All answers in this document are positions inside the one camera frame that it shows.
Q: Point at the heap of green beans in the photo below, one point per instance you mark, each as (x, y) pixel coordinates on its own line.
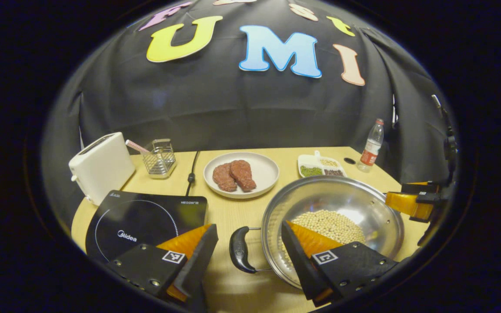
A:
(311, 171)

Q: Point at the pink striped stick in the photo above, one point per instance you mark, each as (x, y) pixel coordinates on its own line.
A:
(136, 147)

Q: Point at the black induction cooktop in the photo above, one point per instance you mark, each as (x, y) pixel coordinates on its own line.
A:
(146, 217)

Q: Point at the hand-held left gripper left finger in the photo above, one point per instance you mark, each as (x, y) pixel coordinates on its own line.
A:
(196, 265)

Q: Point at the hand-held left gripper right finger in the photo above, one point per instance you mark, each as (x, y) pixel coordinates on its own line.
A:
(298, 265)

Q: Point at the pile of soybeans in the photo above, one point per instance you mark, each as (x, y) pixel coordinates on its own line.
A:
(337, 226)

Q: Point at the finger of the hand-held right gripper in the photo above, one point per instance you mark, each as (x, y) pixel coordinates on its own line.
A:
(409, 205)

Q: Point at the white divided dish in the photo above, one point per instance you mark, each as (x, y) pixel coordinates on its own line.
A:
(309, 160)

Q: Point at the black backdrop cloth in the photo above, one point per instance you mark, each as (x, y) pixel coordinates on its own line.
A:
(233, 113)

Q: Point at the heap of yellow beans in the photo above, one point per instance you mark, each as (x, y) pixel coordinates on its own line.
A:
(329, 163)

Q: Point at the clear plastic water bottle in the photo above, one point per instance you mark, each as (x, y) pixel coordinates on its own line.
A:
(370, 152)

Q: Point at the heap of red beans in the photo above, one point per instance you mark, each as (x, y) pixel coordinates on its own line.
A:
(334, 172)

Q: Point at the red meat piece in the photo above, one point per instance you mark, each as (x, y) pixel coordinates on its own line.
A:
(244, 174)
(223, 178)

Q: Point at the white round plate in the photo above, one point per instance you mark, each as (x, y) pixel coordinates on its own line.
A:
(265, 171)

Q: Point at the white toaster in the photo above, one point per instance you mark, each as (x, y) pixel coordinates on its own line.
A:
(102, 167)

